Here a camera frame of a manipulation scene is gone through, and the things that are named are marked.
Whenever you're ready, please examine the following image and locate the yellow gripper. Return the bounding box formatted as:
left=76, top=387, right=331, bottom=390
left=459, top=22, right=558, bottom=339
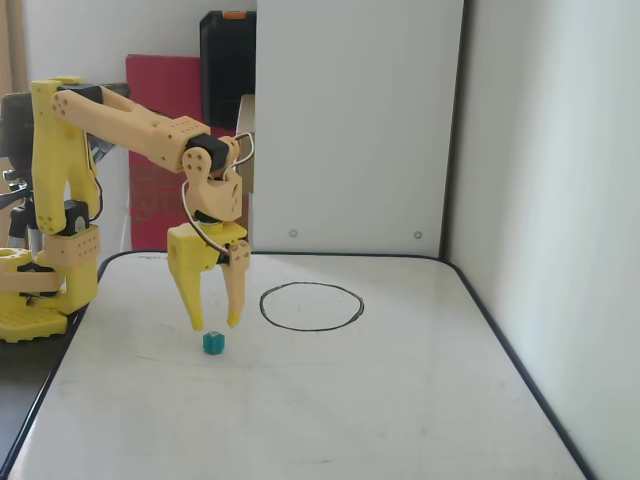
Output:
left=166, top=221, right=253, bottom=333

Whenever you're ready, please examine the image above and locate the yellow perforated robot base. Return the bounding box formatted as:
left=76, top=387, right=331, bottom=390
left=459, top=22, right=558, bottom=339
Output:
left=0, top=246, right=69, bottom=345

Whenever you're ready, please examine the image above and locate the black drawn circle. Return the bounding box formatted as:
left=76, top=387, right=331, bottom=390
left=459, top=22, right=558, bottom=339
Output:
left=259, top=282, right=366, bottom=332

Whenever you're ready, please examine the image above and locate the small green cube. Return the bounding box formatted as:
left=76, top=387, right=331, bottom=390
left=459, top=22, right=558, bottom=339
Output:
left=202, top=330, right=227, bottom=356

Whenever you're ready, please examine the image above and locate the beige cardboard sheet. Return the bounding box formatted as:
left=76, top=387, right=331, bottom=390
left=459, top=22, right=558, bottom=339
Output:
left=236, top=93, right=258, bottom=197

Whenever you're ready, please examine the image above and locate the white BIC whiteboard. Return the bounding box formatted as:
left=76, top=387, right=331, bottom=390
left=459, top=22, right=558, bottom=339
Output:
left=0, top=249, right=599, bottom=480

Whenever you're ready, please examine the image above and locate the black tripod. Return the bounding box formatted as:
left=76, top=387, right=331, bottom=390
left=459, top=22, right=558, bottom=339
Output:
left=0, top=167, right=40, bottom=252

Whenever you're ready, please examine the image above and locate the white standing panel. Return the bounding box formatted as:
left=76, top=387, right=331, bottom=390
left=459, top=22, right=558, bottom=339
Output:
left=255, top=0, right=465, bottom=259

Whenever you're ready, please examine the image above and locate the red flat box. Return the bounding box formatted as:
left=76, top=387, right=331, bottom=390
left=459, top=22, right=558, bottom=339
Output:
left=124, top=53, right=257, bottom=252

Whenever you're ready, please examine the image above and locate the black case with orange latch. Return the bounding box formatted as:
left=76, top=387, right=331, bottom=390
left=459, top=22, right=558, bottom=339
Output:
left=199, top=9, right=258, bottom=142

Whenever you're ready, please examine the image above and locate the beige curtain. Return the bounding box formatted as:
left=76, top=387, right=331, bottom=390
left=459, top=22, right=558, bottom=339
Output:
left=0, top=0, right=30, bottom=97

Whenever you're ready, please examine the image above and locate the shoulder servo wire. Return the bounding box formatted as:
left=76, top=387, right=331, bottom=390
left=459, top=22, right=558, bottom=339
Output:
left=84, top=132, right=105, bottom=224

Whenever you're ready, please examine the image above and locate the wrist servo wire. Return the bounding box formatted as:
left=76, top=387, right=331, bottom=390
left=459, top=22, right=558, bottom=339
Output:
left=180, top=130, right=255, bottom=259

